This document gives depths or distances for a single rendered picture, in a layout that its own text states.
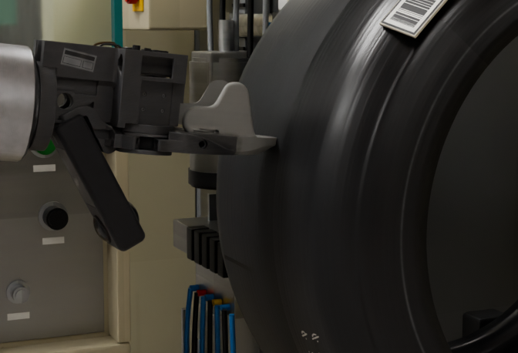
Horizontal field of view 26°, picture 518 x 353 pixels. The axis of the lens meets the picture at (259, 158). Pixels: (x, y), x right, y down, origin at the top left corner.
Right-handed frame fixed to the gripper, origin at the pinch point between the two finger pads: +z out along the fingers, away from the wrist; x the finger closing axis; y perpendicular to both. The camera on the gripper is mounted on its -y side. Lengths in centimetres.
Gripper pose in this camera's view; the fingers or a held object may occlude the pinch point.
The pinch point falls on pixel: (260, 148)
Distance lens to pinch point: 95.6
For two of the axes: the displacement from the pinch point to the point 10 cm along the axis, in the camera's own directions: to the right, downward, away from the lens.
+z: 9.1, 0.6, 4.1
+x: -4.0, -1.1, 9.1
